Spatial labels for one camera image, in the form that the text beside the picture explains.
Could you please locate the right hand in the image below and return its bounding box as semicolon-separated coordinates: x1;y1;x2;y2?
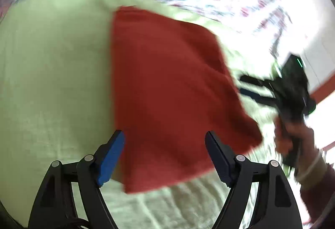
274;117;319;170

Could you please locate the orange knit sweater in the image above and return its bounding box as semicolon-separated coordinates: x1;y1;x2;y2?
111;6;262;193

